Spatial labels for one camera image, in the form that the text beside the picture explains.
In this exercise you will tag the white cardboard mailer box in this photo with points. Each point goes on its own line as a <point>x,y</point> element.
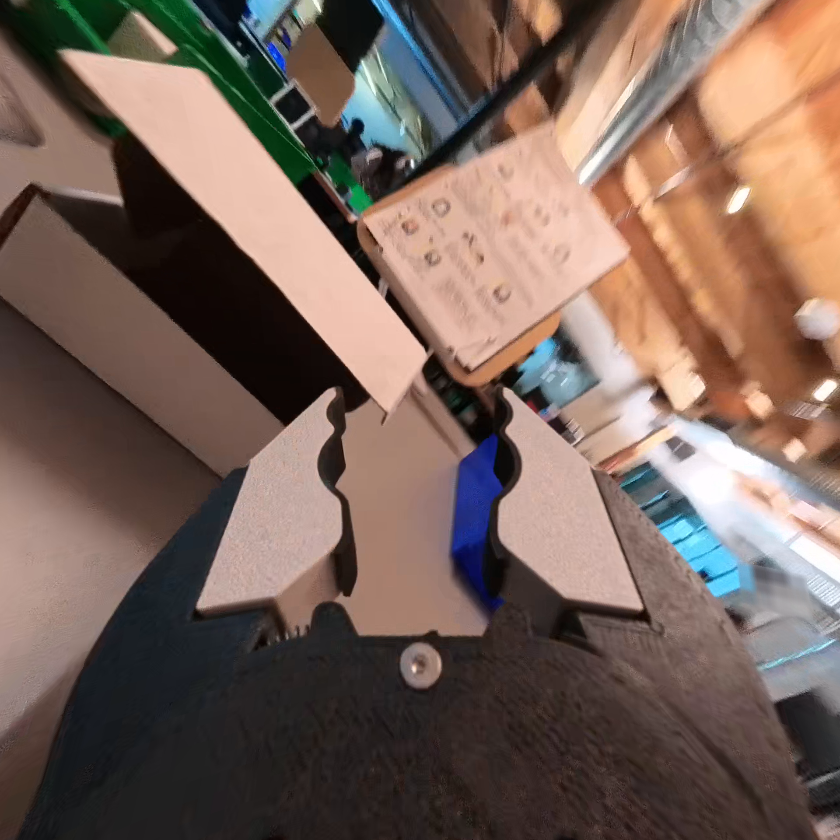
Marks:
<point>141,36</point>
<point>229,197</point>

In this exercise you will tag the blue plastic bin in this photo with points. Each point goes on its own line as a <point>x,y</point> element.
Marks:
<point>476,512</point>

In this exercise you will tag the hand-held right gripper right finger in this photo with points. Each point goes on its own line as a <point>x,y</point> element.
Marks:
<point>564,525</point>

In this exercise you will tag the black metal pole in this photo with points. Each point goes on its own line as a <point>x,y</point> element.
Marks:
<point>499,98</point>

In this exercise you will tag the wooden background stand board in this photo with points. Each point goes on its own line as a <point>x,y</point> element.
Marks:
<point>321,79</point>

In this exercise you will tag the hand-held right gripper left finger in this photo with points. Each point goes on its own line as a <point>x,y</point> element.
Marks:
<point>282,525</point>

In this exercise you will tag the black monitor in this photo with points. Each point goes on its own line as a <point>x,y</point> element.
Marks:
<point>351,23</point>

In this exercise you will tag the wooden document stand board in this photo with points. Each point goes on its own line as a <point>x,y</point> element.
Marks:
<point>485,371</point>

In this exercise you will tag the stack of teal bins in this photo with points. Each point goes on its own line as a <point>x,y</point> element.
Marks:
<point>695,538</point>

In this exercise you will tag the green plastic bin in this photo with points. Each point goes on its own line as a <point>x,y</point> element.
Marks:
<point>249,79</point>

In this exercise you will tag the white frame stand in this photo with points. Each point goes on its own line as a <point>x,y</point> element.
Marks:
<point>293,105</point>

